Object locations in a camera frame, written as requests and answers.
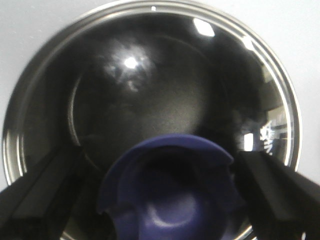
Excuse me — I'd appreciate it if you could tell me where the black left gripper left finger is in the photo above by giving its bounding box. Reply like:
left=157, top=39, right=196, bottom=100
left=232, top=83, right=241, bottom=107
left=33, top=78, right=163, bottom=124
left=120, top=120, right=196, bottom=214
left=0, top=146, right=85, bottom=240

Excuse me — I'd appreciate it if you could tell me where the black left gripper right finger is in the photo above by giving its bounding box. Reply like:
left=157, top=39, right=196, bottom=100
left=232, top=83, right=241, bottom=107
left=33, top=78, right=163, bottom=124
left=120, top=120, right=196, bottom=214
left=234, top=151, right=320, bottom=240

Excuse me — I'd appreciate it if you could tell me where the glass lid with blue knob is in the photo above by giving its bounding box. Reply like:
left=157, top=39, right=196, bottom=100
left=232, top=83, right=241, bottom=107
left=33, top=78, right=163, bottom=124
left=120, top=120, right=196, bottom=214
left=2, top=0, right=301, bottom=240

